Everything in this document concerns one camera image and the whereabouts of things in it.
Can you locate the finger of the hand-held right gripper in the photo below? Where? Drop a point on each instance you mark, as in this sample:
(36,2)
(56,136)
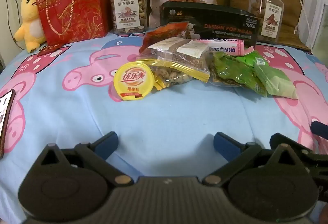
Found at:
(294,143)
(320,129)

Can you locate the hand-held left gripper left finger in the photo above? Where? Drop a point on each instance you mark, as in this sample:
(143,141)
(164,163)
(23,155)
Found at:
(106,143)

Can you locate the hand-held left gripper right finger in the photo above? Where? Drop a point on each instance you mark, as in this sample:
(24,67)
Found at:
(225,143)

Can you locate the pale green snack packet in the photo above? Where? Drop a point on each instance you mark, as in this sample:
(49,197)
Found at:
(276,83)

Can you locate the orange jelly cup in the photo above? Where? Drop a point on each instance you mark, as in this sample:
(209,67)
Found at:
(133,80)

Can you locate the dark green snack packet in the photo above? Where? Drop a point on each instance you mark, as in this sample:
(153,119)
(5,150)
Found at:
(230,70)

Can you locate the yellow zip bag of nuts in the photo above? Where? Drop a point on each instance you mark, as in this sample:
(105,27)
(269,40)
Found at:
(174,74)

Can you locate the bright green snack packet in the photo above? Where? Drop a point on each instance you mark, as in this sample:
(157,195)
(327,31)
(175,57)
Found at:
(246,58)

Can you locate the clear-wrapped brown snack bar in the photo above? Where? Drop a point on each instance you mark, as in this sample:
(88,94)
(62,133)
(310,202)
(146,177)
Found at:
(164,48)
(194,56)

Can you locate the pink candy box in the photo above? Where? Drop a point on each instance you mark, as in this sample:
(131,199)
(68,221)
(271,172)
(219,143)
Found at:
(230,47)

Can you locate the black cardboard box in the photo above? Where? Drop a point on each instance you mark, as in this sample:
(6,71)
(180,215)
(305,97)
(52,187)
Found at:
(225,24)

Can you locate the orange red snack packet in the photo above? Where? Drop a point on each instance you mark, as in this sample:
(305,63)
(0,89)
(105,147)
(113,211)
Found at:
(164,31)

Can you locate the cartoon pig printed blanket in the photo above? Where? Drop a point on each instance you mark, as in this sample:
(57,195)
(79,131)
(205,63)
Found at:
(179,111)

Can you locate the smartphone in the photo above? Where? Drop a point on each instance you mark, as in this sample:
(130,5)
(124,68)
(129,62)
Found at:
(5,121)

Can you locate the small red tag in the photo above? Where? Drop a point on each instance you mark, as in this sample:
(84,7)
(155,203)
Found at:
(50,50)

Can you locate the pecan jar with gold lid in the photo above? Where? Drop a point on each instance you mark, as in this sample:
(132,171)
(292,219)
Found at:
(271,21)

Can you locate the red gift bag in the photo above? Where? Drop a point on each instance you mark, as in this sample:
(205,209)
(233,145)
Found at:
(84,16)

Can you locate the cashew jar with gold lid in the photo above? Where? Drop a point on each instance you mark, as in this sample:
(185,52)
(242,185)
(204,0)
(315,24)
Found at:
(128,8)

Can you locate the yellow plush duck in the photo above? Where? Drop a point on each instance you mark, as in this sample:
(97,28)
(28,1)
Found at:
(28,24)

